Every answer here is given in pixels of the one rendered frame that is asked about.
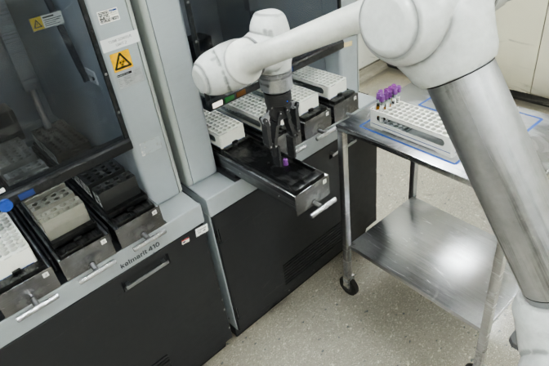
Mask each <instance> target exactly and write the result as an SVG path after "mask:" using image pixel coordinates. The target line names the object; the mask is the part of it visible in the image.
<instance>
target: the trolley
mask: <svg viewBox="0 0 549 366"><path fill-rule="evenodd" d="M399 100H401V101H403V102H406V103H409V104H411V105H416V106H418V107H421V108H423V109H428V110H430V111H433V112H436V113H438V112H437V110H436V108H435V106H434V104H433V102H432V99H431V97H430V95H429V93H428V91H427V89H421V88H419V87H417V86H416V85H414V84H413V83H409V84H407V85H406V86H404V87H401V93H400V98H399ZM374 105H376V102H375V103H373V104H372V105H370V106H368V107H366V108H365V109H362V110H360V111H359V112H358V113H356V114H353V115H352V116H350V117H349V118H346V119H345V120H343V121H341V122H339V123H338V124H336V129H337V144H338V162H339V179H340V197H341V231H342V249H343V266H344V275H343V276H342V277H341V278H340V285H341V287H342V288H343V290H344V291H345V292H346V293H348V294H349V295H351V296H354V295H355V294H356V293H357V292H358V291H359V287H358V284H357V283H356V282H355V275H354V274H353V273H352V265H351V250H353V251H354V252H357V253H358V254H359V255H360V256H362V257H364V258H365V259H367V260H368V261H371V262H372V263H373V264H374V265H376V266H378V267H379V268H381V269H382V270H384V271H385V272H387V273H388V274H390V275H392V276H393V277H395V278H396V279H398V280H399V281H401V282H402V283H404V284H406V285H407V286H409V287H410V288H412V289H413V290H415V291H416V292H418V293H420V294H421V295H423V296H424V297H426V298H427V299H429V300H430V301H432V302H434V303H435V304H436V305H438V306H440V307H441V308H443V309H444V310H446V311H448V312H449V313H450V314H452V315H454V316H455V317H457V318H458V319H460V320H461V321H462V322H464V323H466V324H468V325H469V326H471V327H472V328H473V329H475V330H476V331H478V332H480V333H479V337H478V342H477V346H476V350H475V358H474V362H473V364H472V363H468V364H466V365H465V366H485V364H484V359H485V355H486V351H487V347H488V344H489V337H490V333H491V329H492V325H493V323H494V322H495V321H496V320H497V319H498V317H499V316H500V315H501V314H502V313H503V311H504V310H505V309H506V308H507V307H508V306H509V305H510V304H511V303H512V302H513V300H514V298H515V296H516V294H517V292H518V290H519V286H518V283H517V282H516V279H515V277H514V275H513V274H512V271H511V268H510V266H509V265H508V263H507V259H506V258H505V256H504V254H503V252H502V249H501V247H500V245H499V243H498V241H497V239H496V237H495V236H494V235H492V234H490V233H488V232H486V231H484V230H482V229H480V228H478V227H476V226H473V225H471V224H469V223H467V222H465V221H463V220H461V219H459V218H457V217H455V216H453V215H451V214H449V213H447V212H444V211H442V210H440V209H438V208H436V207H434V206H432V205H430V204H429V203H426V202H424V201H422V200H420V199H417V198H416V197H417V172H418V165H421V166H423V167H426V168H428V169H430V170H432V171H434V172H438V173H439V174H442V175H444V176H447V177H449V178H451V179H454V180H455V181H459V182H461V183H463V184H465V185H468V186H470V187H472V185H471V183H470V181H469V179H468V177H467V175H466V172H465V170H464V168H463V166H462V164H461V161H460V159H459V157H458V156H457V155H456V156H455V157H454V158H450V157H447V156H444V155H442V154H439V153H436V151H434V150H431V149H429V148H427V147H425V146H422V145H419V144H416V143H414V142H411V141H408V140H406V139H404V138H402V137H399V136H396V135H394V134H391V133H389V132H386V131H383V130H382V131H381V130H379V129H376V128H375V127H371V126H370V108H372V107H373V106H374ZM516 107H517V109H518V110H519V113H520V116H521V117H522V120H523V122H524V125H525V127H526V129H527V131H528V134H529V136H530V138H531V141H532V142H533V145H534V148H535V149H536V151H537V153H538V157H539V158H540V161H541V163H542V165H543V168H544V170H545V172H546V174H547V176H548V175H549V114H544V113H541V112H538V111H535V110H531V109H526V108H523V107H520V106H516ZM347 134H348V135H350V136H353V137H355V138H357V139H360V140H362V141H365V142H367V143H369V144H371V145H375V146H376V147H378V148H381V149H383V150H386V151H388V152H390V153H392V154H395V155H398V156H400V157H401V158H405V159H407V160H409V161H410V175H409V190H408V200H407V201H406V202H404V203H403V204H401V205H400V206H399V207H397V208H396V209H395V210H394V211H393V212H391V213H390V214H389V215H387V216H386V217H384V218H383V219H382V220H380V221H379V222H378V223H377V224H376V225H374V226H373V227H372V228H370V229H369V230H367V231H366V232H365V233H363V234H362V235H360V236H359V237H358V238H357V239H356V240H354V241H353V242H351V241H350V192H349V168H348V143H347Z"/></svg>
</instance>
